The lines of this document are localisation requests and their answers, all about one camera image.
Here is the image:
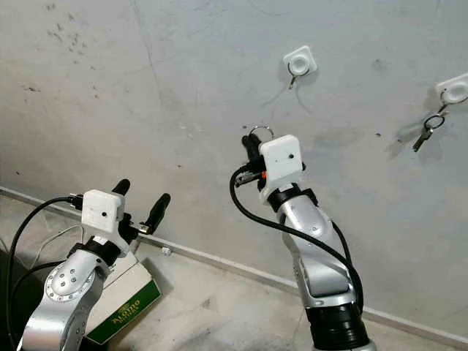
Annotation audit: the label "metal key ring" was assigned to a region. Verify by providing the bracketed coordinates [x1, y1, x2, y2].
[248, 125, 274, 144]

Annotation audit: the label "dark hanging keys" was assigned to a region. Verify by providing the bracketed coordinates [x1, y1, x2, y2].
[411, 113, 448, 154]

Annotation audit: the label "white green cardboard box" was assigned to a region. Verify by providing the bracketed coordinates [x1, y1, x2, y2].
[83, 250, 162, 347]

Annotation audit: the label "black furniture block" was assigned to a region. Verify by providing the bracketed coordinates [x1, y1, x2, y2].
[0, 276, 49, 351]

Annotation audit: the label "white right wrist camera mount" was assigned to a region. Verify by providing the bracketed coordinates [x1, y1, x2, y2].
[257, 135, 306, 197]

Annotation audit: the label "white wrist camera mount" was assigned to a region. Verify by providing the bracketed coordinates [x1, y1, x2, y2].
[257, 135, 306, 197]
[80, 188, 127, 241]

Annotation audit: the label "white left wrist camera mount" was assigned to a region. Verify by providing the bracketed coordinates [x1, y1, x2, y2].
[80, 188, 127, 241]

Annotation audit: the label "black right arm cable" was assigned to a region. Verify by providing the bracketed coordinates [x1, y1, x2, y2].
[230, 165, 365, 314]

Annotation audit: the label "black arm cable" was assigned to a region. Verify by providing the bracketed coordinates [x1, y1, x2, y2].
[5, 195, 86, 350]
[230, 165, 365, 314]

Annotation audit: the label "white floor cable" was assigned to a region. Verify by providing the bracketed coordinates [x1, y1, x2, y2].
[35, 222, 86, 253]

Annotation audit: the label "grey wall baseboard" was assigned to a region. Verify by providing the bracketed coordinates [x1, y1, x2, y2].
[0, 186, 468, 349]

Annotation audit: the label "white square wall hook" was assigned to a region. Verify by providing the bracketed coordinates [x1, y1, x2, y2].
[434, 72, 468, 116]
[282, 45, 319, 91]

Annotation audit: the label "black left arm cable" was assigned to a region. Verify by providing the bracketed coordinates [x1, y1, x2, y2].
[5, 195, 86, 350]

